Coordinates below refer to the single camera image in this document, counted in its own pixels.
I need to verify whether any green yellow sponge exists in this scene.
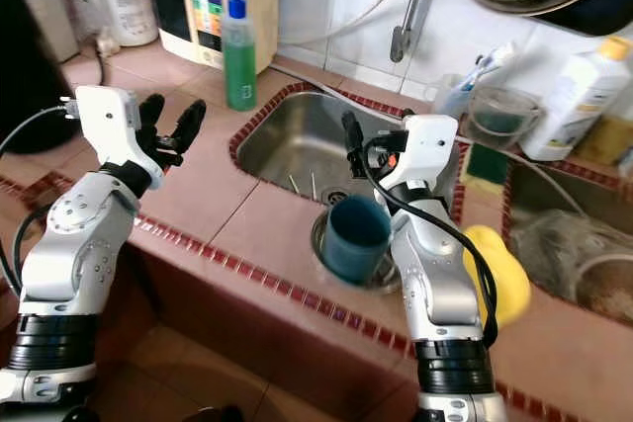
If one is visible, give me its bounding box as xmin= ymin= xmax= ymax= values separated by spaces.
xmin=460 ymin=142 xmax=510 ymax=196

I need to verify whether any green dish soap bottle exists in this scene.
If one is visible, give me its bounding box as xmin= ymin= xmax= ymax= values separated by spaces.
xmin=220 ymin=0 xmax=258 ymax=112

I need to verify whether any clear cup with toothbrushes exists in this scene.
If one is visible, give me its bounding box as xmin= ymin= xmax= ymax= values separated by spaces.
xmin=433 ymin=42 xmax=520 ymax=122

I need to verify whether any clear plastic bag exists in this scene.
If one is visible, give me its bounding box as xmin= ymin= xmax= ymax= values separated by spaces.
xmin=514 ymin=210 xmax=633 ymax=319

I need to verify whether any black kettle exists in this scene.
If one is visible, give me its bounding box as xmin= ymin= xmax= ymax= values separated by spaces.
xmin=0 ymin=0 xmax=95 ymax=156

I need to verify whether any yellow plastic bowl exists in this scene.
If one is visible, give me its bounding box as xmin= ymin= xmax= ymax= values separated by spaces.
xmin=460 ymin=224 xmax=533 ymax=329

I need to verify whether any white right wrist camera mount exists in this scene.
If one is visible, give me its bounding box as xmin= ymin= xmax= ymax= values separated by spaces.
xmin=376 ymin=114 xmax=459 ymax=220

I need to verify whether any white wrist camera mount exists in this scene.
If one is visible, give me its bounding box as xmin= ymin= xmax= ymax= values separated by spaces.
xmin=376 ymin=114 xmax=459 ymax=220
xmin=74 ymin=86 xmax=164 ymax=191

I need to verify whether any white beige water ioniser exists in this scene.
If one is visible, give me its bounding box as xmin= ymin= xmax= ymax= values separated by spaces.
xmin=143 ymin=0 xmax=280 ymax=72

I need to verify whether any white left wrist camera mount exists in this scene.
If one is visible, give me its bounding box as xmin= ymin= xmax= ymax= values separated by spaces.
xmin=74 ymin=86 xmax=164 ymax=191

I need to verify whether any steel bowl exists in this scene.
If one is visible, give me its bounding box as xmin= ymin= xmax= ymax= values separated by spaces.
xmin=310 ymin=207 xmax=402 ymax=295

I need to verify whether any beige sponge block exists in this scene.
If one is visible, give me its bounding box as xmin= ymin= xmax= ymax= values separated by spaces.
xmin=579 ymin=111 xmax=633 ymax=166

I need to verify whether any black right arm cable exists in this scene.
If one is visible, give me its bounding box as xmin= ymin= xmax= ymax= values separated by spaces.
xmin=361 ymin=130 xmax=500 ymax=349

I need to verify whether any white detergent bottle yellow cap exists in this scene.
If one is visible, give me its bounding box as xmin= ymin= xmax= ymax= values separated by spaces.
xmin=519 ymin=37 xmax=633 ymax=163

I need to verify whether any teal mug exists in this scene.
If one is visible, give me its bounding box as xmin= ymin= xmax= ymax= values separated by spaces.
xmin=320 ymin=195 xmax=394 ymax=285

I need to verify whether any grey wall tap nozzle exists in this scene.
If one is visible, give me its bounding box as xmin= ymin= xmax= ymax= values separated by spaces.
xmin=389 ymin=0 xmax=451 ymax=64

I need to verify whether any steel sink basin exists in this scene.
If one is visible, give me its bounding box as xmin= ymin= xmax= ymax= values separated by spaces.
xmin=502 ymin=160 xmax=633 ymax=329
xmin=227 ymin=83 xmax=461 ymax=208

